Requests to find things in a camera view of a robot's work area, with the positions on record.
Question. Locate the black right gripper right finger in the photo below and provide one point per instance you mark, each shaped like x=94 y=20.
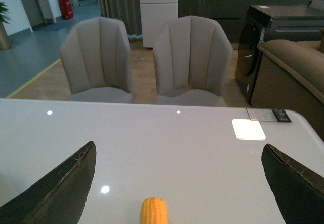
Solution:
x=298 y=190

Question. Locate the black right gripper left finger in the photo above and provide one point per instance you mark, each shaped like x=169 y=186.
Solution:
x=58 y=197

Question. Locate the yellow corn cob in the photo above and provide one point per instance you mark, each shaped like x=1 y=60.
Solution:
x=154 y=210

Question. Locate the table corner label sticker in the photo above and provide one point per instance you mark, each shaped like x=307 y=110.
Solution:
x=268 y=115

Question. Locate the tan sofa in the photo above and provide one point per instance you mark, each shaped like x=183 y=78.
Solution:
x=291 y=77

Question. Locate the left beige upholstered chair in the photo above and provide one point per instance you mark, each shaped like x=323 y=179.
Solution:
x=96 y=58

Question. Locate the beige upholstered chair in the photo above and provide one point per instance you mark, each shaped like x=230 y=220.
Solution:
x=96 y=58
x=192 y=56

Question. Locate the potted plant gold vase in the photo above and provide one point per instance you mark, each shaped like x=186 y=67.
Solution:
x=5 y=42

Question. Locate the right beige upholstered chair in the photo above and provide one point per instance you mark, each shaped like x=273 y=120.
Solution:
x=192 y=56

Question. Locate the red bin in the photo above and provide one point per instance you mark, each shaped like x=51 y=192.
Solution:
x=66 y=9

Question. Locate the dark kitchen counter cabinet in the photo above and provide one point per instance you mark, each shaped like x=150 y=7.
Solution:
x=227 y=3

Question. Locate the grey curtain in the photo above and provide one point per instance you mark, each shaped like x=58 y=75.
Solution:
x=128 y=11

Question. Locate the white refrigerator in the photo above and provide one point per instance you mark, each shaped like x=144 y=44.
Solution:
x=154 y=14

